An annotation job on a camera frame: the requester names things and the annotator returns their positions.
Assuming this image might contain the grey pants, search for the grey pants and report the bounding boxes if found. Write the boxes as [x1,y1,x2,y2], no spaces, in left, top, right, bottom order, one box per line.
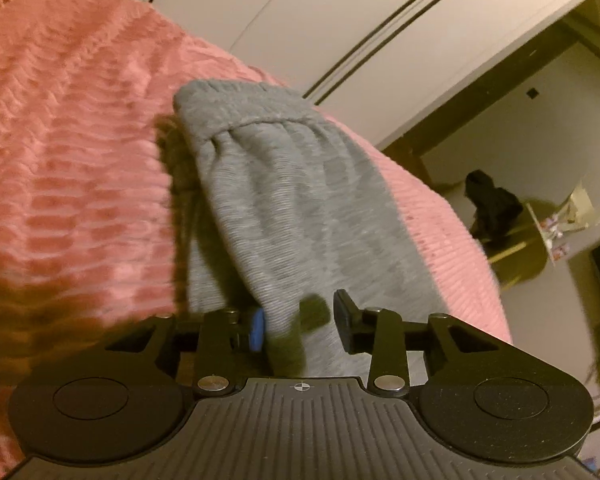
[172,79,431,378]

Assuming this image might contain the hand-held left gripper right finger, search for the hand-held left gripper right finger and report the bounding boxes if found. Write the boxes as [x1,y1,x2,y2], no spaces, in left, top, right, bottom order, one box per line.
[333,289,514,395]

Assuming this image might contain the pink ribbed blanket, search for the pink ribbed blanket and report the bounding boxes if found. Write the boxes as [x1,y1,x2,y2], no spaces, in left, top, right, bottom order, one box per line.
[0,0,514,480]

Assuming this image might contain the black cloth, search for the black cloth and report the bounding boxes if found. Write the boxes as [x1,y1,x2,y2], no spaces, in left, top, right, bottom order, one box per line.
[464,170,525,243]

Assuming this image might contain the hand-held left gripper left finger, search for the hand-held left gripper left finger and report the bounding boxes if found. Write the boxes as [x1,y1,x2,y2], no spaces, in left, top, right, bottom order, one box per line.
[102,307,267,395]

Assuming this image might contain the round side table gold legs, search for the round side table gold legs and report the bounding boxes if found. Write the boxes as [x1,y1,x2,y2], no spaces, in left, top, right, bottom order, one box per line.
[482,200,556,293]

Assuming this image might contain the white paper bag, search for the white paper bag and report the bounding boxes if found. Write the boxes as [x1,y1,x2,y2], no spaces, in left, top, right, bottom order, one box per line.
[555,179,597,227]

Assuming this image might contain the white wardrobe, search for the white wardrobe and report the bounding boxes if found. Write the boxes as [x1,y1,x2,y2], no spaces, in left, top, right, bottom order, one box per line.
[87,0,600,150]

